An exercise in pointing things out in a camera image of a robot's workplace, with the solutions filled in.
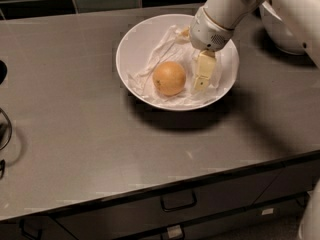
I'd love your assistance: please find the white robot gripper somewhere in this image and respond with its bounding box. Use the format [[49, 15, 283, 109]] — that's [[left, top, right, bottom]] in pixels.
[[176, 7, 233, 92]]

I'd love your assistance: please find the orange fruit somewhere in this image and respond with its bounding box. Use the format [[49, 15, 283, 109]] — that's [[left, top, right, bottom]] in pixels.
[[152, 61, 186, 96]]

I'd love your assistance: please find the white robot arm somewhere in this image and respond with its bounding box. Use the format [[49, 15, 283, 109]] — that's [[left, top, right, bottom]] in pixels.
[[189, 0, 320, 67]]

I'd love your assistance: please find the white ceramic bowl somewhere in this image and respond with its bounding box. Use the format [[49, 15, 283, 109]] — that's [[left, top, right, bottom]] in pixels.
[[116, 14, 239, 111]]

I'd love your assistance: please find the white bowl with food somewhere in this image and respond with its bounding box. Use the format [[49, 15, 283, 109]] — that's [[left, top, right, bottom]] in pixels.
[[259, 2, 305, 55]]

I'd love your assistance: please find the white crumpled paper napkin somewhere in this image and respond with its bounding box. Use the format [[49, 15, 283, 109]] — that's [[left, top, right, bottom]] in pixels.
[[128, 26, 221, 108]]

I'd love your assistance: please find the lower drawer with label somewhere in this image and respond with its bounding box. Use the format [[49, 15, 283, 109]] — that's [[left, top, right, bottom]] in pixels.
[[115, 192, 309, 240]]

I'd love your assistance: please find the black stove grate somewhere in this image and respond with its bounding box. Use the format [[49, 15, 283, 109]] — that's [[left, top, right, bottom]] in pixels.
[[0, 60, 13, 179]]

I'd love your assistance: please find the right drawer with handle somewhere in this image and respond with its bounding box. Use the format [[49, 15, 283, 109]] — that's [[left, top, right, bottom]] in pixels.
[[256, 154, 320, 203]]

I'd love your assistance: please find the drawer with handle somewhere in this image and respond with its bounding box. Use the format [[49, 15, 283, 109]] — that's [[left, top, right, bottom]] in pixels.
[[0, 216, 76, 240], [256, 154, 320, 203], [57, 169, 281, 240]]

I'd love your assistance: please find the middle drawer with handle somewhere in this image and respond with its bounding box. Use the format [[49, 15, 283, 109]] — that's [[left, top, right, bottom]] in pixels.
[[57, 169, 281, 240]]

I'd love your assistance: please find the left drawer with handle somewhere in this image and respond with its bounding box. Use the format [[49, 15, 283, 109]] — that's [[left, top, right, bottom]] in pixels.
[[0, 216, 76, 240]]

